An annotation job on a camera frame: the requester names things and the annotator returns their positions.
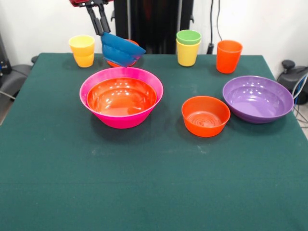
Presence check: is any white cable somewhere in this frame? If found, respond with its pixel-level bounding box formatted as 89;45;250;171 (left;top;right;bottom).
291;72;308;97

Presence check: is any thick black cable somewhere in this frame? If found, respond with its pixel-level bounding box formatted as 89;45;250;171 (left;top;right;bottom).
207;0;215;55

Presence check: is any large orange plastic bowl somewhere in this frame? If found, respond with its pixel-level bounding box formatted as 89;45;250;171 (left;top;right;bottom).
86;77;157;117

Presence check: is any yellow plastic cup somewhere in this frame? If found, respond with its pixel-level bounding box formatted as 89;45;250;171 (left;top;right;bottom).
68;35;95;56
176;38;202;67

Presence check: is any light orange plastic cup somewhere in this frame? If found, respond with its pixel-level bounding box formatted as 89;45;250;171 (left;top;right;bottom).
73;51;95;68

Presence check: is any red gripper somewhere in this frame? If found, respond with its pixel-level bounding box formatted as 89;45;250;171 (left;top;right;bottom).
69;0;114;36

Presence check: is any black stand base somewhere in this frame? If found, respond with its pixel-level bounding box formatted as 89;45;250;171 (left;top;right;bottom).
0;55;39;99
276;60;308;106

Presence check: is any dark green tablecloth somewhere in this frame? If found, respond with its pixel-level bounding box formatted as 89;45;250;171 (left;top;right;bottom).
0;52;308;231

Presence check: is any small orange plastic bowl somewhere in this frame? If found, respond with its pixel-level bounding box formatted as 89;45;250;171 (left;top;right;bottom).
105;38;141;68
181;95;231;138

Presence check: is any green plastic cup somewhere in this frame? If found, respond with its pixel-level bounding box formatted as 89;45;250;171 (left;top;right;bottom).
176;29;203;46

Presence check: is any blue cable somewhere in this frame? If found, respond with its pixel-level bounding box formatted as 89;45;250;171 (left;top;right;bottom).
295;85;306;105

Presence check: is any blue plastic bowl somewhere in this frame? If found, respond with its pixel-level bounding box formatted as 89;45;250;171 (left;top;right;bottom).
100;31;147;68

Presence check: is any purple plastic bowl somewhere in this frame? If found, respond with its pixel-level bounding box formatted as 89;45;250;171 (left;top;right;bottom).
222;75;295;125

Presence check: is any large pink plastic bowl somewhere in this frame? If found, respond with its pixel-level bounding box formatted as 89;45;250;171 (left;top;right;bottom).
79;66;164;129

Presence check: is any thin black cable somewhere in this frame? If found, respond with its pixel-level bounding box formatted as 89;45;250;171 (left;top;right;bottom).
216;0;224;41

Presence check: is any black equipment box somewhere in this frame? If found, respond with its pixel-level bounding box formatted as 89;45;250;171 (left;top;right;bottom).
0;32;12;75

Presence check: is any grey cable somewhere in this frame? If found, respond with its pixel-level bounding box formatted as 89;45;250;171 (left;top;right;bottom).
0;89;16;100

